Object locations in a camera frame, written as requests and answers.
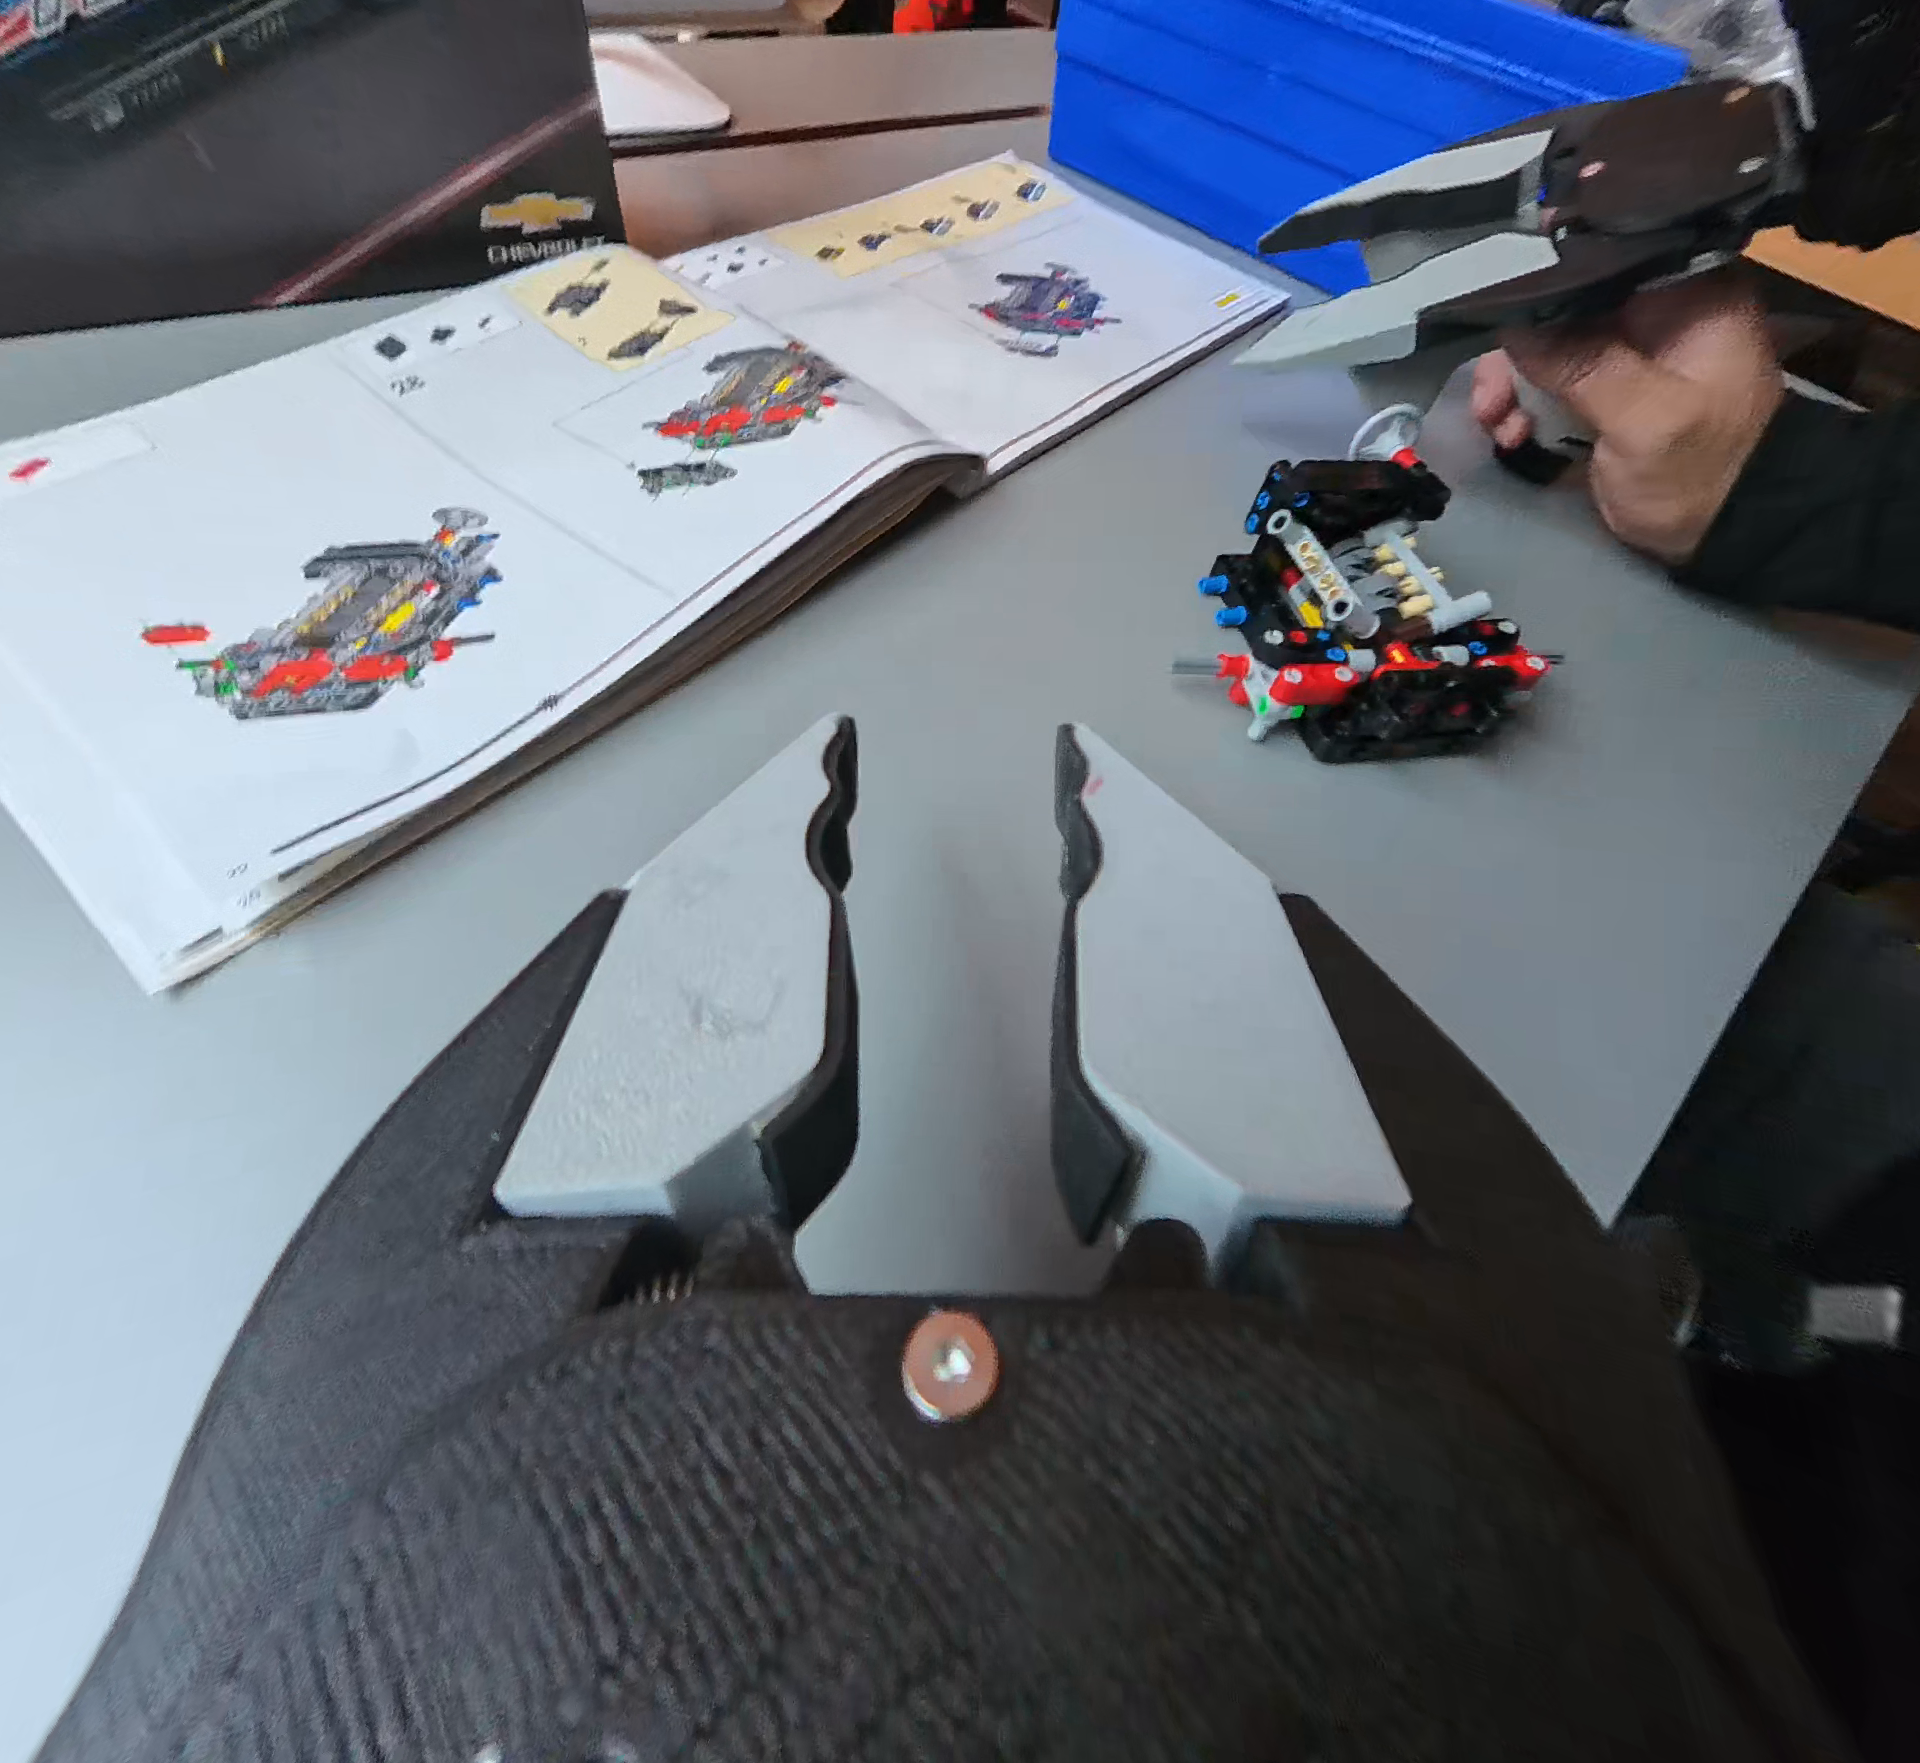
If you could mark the person's right hand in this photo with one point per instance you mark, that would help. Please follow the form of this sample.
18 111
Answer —
1665 431

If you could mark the open lego instruction booklet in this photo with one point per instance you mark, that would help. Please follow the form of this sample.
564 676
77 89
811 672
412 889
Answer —
495 563

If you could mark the blue plastic bin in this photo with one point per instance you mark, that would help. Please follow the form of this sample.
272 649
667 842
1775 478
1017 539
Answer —
1277 69

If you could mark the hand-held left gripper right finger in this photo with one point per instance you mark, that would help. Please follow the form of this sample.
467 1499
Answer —
1215 1031

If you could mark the lego set box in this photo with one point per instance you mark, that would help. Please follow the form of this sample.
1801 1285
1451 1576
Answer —
285 83

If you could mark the partly built lego car model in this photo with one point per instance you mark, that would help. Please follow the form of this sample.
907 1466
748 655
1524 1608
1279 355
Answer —
1382 638

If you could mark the person's right forearm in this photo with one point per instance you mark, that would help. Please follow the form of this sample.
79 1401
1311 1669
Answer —
1815 519

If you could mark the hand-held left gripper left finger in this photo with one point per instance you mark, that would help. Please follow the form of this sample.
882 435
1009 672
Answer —
684 1031

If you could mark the white monitor stand base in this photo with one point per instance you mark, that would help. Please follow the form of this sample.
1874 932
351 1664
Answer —
654 89

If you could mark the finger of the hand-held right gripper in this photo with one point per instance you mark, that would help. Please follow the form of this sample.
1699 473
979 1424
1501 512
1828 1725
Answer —
1424 192
1441 301

